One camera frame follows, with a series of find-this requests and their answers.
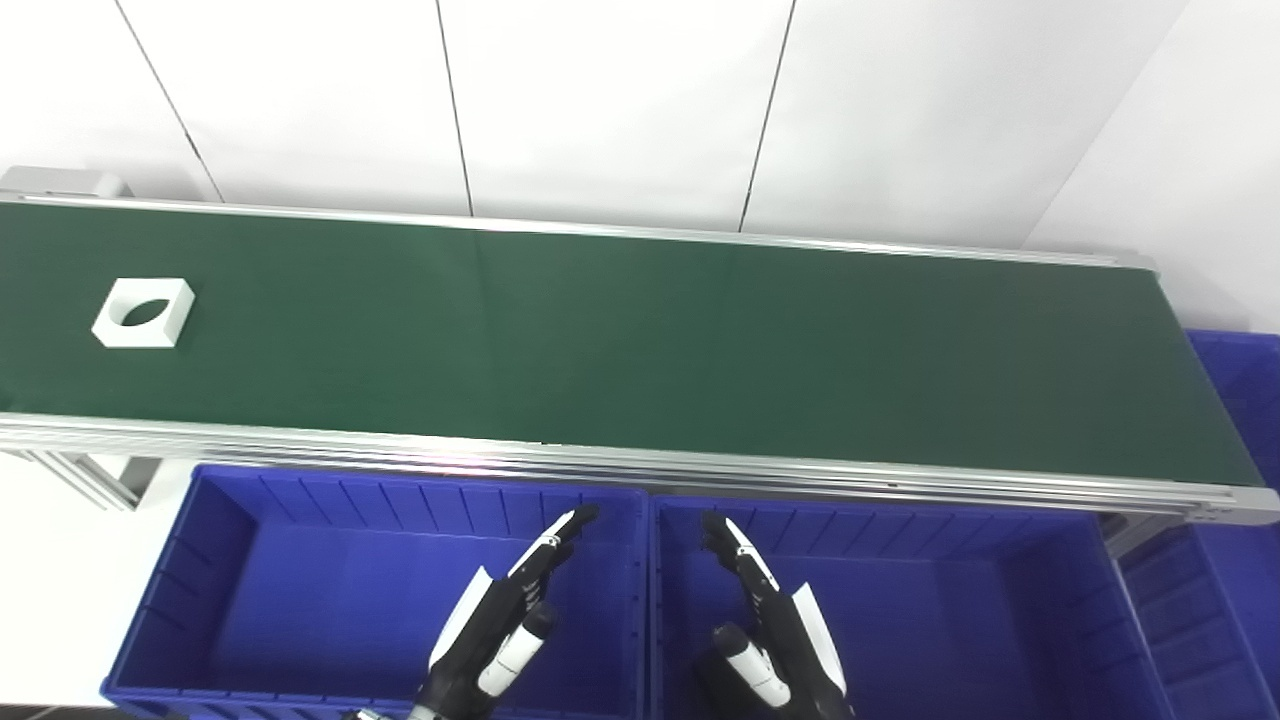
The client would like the blue plastic bin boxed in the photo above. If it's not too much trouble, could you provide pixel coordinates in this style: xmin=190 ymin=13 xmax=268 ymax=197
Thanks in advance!
xmin=100 ymin=463 xmax=652 ymax=720
xmin=1115 ymin=330 xmax=1280 ymax=720
xmin=648 ymin=495 xmax=1181 ymax=720

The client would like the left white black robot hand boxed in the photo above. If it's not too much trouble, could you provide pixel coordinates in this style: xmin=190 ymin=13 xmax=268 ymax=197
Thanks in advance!
xmin=415 ymin=505 xmax=601 ymax=720

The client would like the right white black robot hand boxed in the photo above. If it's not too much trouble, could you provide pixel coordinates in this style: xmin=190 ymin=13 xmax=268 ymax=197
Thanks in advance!
xmin=695 ymin=510 xmax=857 ymax=720

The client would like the grey conveyor motor housing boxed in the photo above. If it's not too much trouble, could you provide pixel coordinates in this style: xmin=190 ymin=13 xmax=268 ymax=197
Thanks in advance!
xmin=0 ymin=165 xmax=133 ymax=201

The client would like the green conveyor belt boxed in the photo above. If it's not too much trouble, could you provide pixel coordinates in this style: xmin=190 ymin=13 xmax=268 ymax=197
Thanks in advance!
xmin=0 ymin=200 xmax=1267 ymax=489
xmin=0 ymin=190 xmax=1280 ymax=528

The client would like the aluminium conveyor leg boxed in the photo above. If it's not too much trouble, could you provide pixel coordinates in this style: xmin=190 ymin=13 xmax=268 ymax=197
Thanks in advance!
xmin=20 ymin=450 xmax=163 ymax=512

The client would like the white square part with hole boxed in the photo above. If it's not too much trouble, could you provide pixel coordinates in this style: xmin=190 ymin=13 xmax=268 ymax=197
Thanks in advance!
xmin=92 ymin=278 xmax=196 ymax=350

